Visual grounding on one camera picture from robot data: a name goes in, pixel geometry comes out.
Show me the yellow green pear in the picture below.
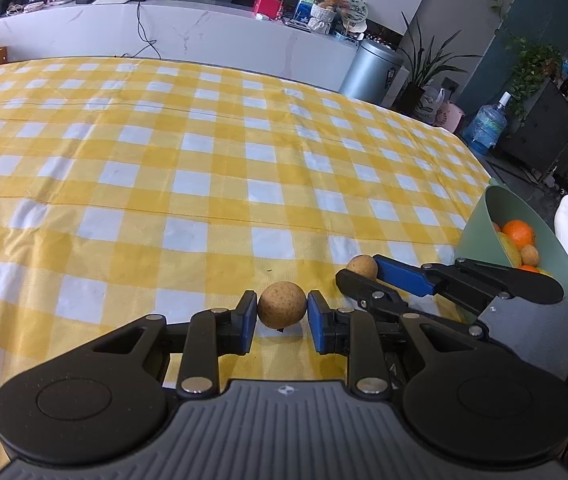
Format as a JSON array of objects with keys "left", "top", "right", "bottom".
[{"left": 495, "top": 232, "right": 523, "bottom": 267}]

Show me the blue water jug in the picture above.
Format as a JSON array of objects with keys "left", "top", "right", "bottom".
[{"left": 462, "top": 91, "right": 512, "bottom": 156}]

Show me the tall leafy potted plant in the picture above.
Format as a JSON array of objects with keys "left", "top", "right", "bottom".
[{"left": 394, "top": 12, "right": 482, "bottom": 116}]

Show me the white marble media cabinet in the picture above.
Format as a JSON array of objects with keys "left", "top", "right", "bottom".
[{"left": 0, "top": 0, "right": 365, "bottom": 93}]

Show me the black power cable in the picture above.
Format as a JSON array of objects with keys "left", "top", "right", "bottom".
[{"left": 114, "top": 2, "right": 162, "bottom": 59}]

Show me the round printed paper fan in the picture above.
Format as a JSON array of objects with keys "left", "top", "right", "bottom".
[{"left": 341, "top": 0, "right": 369, "bottom": 33}]

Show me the dark grey cabinet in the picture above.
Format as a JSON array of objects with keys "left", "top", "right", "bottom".
[{"left": 494, "top": 75, "right": 568, "bottom": 186}]

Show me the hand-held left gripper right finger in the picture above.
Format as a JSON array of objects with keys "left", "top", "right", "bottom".
[{"left": 307, "top": 291, "right": 495, "bottom": 397}]

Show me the white plastic bag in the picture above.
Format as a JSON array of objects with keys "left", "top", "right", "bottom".
[{"left": 414, "top": 87, "right": 446, "bottom": 126}]

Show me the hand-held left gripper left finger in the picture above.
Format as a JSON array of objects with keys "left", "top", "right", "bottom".
[{"left": 91, "top": 290, "right": 259, "bottom": 400}]

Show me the red box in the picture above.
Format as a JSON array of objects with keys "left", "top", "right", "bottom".
[{"left": 253, "top": 0, "right": 284, "bottom": 20}]

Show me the bushy vine plant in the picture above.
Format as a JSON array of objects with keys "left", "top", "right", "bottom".
[{"left": 506, "top": 35, "right": 568, "bottom": 121}]

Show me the grey metal trash can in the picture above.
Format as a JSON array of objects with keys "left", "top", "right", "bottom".
[{"left": 339, "top": 39, "right": 405, "bottom": 107}]

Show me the green colander bowl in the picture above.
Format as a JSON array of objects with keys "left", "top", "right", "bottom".
[{"left": 456, "top": 178, "right": 568, "bottom": 301}]

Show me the brown kiwi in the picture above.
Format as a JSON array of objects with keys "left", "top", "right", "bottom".
[
  {"left": 258, "top": 282, "right": 308, "bottom": 331},
  {"left": 345, "top": 254, "right": 379, "bottom": 281}
]

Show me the yellow checked tablecloth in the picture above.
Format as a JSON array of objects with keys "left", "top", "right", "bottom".
[{"left": 0, "top": 57, "right": 507, "bottom": 480}]

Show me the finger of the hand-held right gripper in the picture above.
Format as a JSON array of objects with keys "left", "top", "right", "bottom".
[
  {"left": 335, "top": 269, "right": 488, "bottom": 342},
  {"left": 374, "top": 255, "right": 565, "bottom": 315}
]

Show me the small pink heater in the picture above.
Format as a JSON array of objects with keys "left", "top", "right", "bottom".
[{"left": 434, "top": 101, "right": 466, "bottom": 133}]

